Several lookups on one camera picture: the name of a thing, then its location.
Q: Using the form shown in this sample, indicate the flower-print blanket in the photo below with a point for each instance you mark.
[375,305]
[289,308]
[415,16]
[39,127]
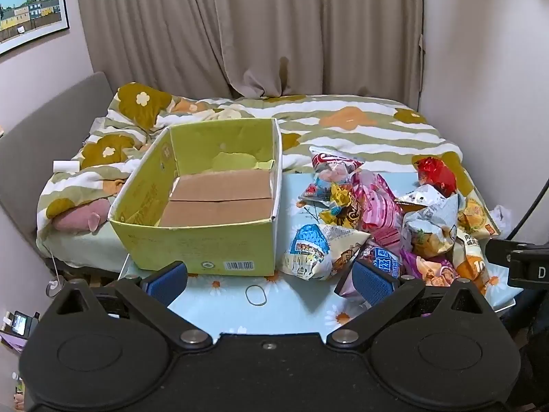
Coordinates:
[343,137]

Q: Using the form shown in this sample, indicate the pink striped snack bag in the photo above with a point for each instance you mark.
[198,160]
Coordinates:
[381,210]

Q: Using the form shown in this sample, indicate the rubber band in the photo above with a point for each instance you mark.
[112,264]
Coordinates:
[246,296]

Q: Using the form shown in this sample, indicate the pile of snack packets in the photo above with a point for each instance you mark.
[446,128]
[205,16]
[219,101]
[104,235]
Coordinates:
[424,223]

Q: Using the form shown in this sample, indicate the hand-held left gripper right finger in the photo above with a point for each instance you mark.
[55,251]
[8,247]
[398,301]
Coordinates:
[374,284]

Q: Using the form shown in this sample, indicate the crumpled white plastic bag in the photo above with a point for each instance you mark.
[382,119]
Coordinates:
[501,216]

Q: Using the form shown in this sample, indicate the green cardboard box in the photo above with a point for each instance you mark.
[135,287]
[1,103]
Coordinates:
[193,244]

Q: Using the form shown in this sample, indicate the beige curtain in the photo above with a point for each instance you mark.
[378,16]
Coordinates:
[257,30]

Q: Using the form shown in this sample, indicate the red foil snack bag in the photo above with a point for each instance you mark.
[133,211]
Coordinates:
[435,175]

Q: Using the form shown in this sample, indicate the grey headboard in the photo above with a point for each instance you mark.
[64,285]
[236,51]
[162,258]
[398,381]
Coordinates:
[43,128]

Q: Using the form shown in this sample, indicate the pink plush toy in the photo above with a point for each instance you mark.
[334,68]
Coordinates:
[79,219]

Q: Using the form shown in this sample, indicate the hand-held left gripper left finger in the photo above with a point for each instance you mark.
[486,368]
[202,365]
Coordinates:
[166,282]

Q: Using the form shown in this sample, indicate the small screen device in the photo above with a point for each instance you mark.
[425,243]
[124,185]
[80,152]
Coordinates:
[20,322]

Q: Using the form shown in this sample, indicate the framed wall poster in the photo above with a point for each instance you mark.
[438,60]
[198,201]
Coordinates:
[30,4]

